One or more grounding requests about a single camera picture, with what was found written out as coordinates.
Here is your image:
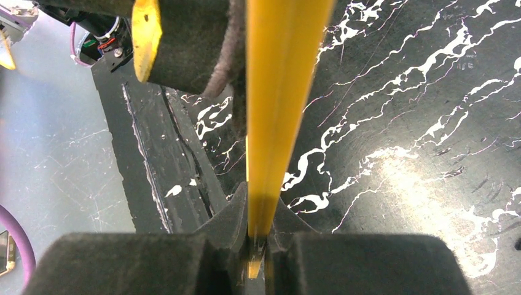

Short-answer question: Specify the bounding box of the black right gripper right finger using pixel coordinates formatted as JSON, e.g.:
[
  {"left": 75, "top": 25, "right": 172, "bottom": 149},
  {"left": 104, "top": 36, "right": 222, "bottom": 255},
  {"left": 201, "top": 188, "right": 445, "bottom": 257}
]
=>
[{"left": 265, "top": 201, "right": 471, "bottom": 294}]

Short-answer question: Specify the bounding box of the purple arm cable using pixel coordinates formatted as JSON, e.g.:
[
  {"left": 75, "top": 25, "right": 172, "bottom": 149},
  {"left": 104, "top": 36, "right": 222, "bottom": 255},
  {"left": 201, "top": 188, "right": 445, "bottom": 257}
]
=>
[
  {"left": 69, "top": 21, "right": 95, "bottom": 68},
  {"left": 0, "top": 203, "right": 37, "bottom": 286}
]

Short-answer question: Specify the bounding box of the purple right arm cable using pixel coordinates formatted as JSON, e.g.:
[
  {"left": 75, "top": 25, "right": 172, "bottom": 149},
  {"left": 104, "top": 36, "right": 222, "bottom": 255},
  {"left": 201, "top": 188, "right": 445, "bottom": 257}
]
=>
[{"left": 0, "top": 203, "right": 37, "bottom": 286}]

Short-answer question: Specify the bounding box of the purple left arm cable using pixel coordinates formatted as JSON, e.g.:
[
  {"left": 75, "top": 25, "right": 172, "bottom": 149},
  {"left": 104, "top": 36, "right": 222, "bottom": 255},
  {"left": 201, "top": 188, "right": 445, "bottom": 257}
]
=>
[{"left": 69, "top": 21, "right": 95, "bottom": 68}]

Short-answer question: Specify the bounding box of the yellow black eraser pad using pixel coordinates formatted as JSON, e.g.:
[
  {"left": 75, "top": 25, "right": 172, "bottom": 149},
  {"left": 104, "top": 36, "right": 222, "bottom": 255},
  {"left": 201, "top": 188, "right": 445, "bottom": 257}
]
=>
[{"left": 131, "top": 1, "right": 247, "bottom": 138}]

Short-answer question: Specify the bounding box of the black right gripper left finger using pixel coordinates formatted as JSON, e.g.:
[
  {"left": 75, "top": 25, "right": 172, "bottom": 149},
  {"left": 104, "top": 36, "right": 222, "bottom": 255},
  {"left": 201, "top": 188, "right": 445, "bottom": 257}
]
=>
[{"left": 23, "top": 183, "right": 247, "bottom": 294}]

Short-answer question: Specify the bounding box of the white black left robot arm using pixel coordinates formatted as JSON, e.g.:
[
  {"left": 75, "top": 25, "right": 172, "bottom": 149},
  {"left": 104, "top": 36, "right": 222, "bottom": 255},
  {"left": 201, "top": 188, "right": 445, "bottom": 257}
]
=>
[{"left": 33, "top": 1, "right": 133, "bottom": 73}]

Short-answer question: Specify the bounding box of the yellow-framed whiteboard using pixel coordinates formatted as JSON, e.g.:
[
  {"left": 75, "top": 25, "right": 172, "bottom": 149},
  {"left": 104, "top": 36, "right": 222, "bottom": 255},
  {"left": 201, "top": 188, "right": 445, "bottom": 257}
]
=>
[{"left": 246, "top": 1, "right": 335, "bottom": 279}]

